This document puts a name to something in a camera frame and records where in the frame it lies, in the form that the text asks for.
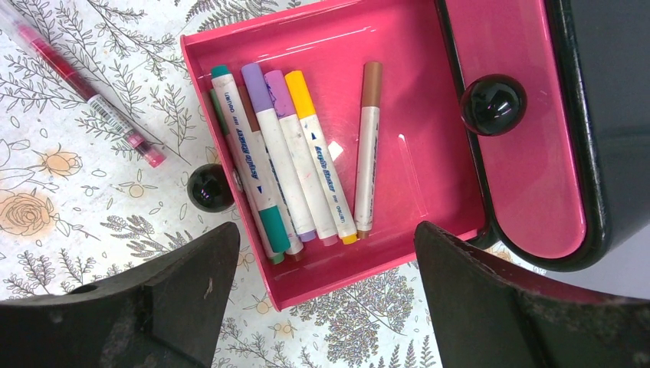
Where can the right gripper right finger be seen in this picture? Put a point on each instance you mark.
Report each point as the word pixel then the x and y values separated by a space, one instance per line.
pixel 488 312

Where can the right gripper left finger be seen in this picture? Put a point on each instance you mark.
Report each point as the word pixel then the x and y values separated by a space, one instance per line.
pixel 166 312

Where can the white marker teal cap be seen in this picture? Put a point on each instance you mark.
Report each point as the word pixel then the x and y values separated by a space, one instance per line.
pixel 248 152

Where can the white marker pink cap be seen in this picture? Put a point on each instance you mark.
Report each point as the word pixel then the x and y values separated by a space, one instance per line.
pixel 302 159

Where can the black pink drawer box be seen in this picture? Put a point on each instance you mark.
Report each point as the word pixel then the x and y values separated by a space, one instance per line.
pixel 525 122

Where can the white purple marker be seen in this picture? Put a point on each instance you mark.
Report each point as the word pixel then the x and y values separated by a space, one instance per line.
pixel 279 152

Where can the white marker brown cap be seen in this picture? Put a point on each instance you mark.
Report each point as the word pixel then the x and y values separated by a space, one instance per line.
pixel 367 148
pixel 296 249

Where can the white marker orange cap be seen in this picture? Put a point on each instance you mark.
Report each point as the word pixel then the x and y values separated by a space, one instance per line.
pixel 321 156

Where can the floral table mat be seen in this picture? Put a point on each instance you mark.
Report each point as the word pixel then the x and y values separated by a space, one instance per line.
pixel 78 205

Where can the dark red pen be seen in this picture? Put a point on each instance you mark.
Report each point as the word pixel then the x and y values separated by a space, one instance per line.
pixel 34 43

